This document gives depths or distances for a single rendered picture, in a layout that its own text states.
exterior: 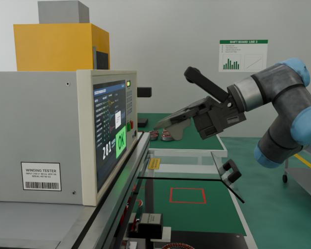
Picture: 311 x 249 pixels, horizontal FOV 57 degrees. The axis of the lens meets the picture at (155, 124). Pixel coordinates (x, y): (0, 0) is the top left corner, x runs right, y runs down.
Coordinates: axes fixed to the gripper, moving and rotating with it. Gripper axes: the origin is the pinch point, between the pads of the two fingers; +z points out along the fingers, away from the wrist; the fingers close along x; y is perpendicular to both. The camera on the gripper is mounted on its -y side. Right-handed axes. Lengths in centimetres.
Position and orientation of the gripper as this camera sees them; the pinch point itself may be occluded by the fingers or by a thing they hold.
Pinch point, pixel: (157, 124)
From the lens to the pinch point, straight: 70.2
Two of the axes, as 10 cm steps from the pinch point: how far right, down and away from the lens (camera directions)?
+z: -9.0, 4.0, 1.5
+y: 4.2, 9.0, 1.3
